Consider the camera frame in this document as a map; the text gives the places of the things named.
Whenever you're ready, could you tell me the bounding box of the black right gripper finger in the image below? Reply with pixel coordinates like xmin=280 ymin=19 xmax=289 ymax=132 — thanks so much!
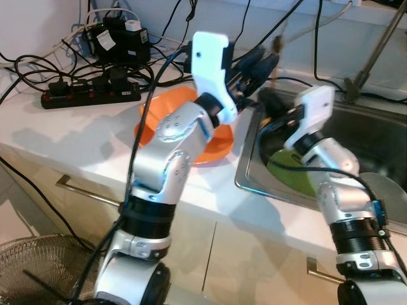
xmin=258 ymin=88 xmax=286 ymax=120

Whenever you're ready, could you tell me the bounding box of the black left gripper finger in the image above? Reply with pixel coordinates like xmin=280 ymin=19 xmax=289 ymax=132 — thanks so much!
xmin=245 ymin=50 xmax=281 ymax=69
xmin=240 ymin=64 xmax=275 ymax=88

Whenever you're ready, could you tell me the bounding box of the brown wooden chopstick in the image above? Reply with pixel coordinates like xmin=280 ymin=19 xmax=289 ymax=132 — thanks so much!
xmin=268 ymin=35 xmax=285 ymax=95

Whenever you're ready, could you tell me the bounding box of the cream kitchen sink cabinet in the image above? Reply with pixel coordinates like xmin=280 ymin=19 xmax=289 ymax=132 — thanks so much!
xmin=0 ymin=149 xmax=407 ymax=305

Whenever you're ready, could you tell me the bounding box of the green plate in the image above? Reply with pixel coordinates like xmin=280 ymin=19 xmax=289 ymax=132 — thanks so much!
xmin=266 ymin=147 xmax=331 ymax=198

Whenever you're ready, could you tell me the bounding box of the stainless steel sink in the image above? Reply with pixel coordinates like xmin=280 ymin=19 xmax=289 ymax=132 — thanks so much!
xmin=234 ymin=89 xmax=407 ymax=220

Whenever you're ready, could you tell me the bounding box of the grey metal pole with base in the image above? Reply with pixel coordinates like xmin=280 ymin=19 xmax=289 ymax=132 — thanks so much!
xmin=345 ymin=0 xmax=407 ymax=102

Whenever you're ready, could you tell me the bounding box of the black charger with white label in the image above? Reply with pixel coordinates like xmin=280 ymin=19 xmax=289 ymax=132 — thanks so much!
xmin=86 ymin=18 xmax=151 ymax=66

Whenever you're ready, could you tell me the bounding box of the grey round plate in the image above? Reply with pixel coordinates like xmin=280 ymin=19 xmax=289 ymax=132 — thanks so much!
xmin=366 ymin=173 xmax=407 ymax=220

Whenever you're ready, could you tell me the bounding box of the black power strip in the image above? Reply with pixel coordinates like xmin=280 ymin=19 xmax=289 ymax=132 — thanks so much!
xmin=41 ymin=79 xmax=142 ymax=110

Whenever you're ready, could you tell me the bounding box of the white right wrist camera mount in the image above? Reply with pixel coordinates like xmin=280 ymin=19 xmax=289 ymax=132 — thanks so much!
xmin=294 ymin=86 xmax=336 ymax=148

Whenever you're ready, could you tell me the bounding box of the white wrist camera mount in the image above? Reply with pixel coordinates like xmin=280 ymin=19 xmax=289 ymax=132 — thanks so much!
xmin=294 ymin=86 xmax=336 ymax=148
xmin=191 ymin=32 xmax=239 ymax=125

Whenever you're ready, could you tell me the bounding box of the black power cable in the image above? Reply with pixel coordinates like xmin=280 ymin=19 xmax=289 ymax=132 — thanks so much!
xmin=237 ymin=0 xmax=251 ymax=46
xmin=253 ymin=0 xmax=305 ymax=50
xmin=0 ymin=156 xmax=78 ymax=250
xmin=364 ymin=84 xmax=407 ymax=99
xmin=314 ymin=0 xmax=347 ymax=88

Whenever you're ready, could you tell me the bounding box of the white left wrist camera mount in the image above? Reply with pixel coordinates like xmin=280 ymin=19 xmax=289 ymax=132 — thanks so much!
xmin=191 ymin=32 xmax=239 ymax=125

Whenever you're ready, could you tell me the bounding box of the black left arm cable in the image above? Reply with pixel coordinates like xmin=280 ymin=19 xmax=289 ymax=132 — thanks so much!
xmin=70 ymin=44 xmax=191 ymax=302

